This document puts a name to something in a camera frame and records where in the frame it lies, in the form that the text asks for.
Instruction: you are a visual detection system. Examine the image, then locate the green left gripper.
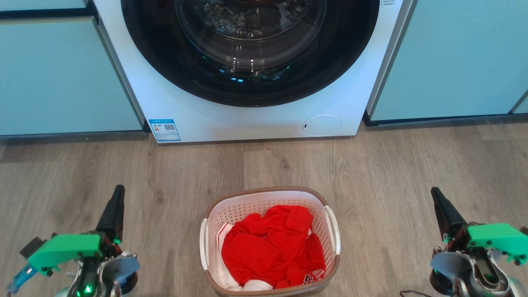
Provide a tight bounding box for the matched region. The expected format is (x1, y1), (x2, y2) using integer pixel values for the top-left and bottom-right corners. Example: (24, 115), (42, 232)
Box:
(28, 185), (125, 275)

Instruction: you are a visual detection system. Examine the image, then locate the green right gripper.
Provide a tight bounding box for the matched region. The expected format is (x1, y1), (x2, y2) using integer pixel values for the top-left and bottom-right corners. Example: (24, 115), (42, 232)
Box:
(431, 187), (528, 264)

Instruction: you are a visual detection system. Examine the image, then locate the white perforated laundry basket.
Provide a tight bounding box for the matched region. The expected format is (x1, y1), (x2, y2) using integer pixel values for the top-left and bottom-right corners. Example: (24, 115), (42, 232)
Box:
(200, 186), (341, 297)

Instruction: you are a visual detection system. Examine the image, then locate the blue energy label sticker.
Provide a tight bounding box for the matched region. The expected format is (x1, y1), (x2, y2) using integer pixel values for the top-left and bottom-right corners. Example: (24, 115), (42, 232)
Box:
(148, 119), (181, 143)

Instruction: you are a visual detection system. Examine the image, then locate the white garment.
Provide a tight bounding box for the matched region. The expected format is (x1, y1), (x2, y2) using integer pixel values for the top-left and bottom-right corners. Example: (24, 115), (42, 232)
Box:
(217, 223), (273, 291)

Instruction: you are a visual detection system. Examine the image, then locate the pale teal cabinet door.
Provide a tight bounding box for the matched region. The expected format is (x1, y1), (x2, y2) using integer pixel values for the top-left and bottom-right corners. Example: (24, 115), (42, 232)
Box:
(368, 0), (528, 123)
(0, 16), (144, 137)

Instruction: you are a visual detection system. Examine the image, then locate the white front-load washing machine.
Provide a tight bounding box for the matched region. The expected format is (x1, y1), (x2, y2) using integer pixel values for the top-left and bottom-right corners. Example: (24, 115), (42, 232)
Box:
(93, 0), (413, 144)

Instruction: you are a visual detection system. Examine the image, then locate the red garment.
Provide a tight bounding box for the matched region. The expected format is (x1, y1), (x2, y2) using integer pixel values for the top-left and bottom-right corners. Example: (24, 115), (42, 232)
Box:
(222, 205), (326, 289)

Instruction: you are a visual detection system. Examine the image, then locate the round white filter cover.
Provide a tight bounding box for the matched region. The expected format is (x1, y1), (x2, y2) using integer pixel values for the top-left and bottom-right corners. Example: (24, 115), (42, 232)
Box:
(302, 114), (342, 137)

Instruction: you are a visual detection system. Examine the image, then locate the black round washer door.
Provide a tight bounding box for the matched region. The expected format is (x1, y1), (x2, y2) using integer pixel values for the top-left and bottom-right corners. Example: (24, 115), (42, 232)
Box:
(121, 0), (380, 108)

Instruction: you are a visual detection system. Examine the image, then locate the pale teal drawer front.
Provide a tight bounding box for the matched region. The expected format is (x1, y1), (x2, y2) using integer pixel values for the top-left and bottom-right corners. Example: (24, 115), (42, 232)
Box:
(0, 0), (90, 11)

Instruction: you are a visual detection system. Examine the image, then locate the blue left cable connector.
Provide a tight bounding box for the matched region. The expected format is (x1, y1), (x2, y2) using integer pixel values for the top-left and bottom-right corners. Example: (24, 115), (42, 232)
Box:
(6, 264), (37, 294)

